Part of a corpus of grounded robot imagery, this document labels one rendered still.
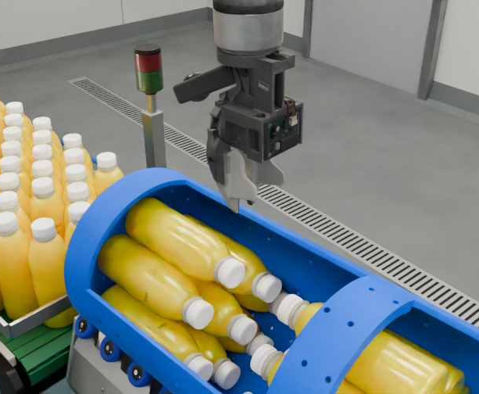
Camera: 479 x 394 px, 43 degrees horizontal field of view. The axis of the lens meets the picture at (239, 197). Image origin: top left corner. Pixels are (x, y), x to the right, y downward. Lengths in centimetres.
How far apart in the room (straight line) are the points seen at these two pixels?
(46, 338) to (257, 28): 75
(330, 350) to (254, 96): 29
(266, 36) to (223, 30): 4
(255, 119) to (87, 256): 37
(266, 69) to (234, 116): 7
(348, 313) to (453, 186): 288
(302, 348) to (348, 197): 264
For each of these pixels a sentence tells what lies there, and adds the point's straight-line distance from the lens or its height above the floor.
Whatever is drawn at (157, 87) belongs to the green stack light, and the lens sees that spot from 147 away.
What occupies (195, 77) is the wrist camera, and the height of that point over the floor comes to 144.
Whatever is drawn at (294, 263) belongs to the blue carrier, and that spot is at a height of 111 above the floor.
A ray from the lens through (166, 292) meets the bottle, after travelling 88.
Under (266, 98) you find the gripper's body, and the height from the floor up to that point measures 145.
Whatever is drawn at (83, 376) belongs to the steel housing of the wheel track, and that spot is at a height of 87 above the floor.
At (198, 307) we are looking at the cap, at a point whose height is 113.
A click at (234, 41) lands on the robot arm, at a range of 65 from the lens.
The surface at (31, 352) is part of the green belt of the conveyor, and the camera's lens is 118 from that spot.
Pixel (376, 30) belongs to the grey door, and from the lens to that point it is 477.
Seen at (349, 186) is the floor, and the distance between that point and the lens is 341.
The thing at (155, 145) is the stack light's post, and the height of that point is 102.
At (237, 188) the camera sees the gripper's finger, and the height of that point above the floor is 133.
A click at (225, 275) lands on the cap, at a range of 85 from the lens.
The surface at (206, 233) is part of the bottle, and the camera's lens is 88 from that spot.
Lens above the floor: 170
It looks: 31 degrees down
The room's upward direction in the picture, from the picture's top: straight up
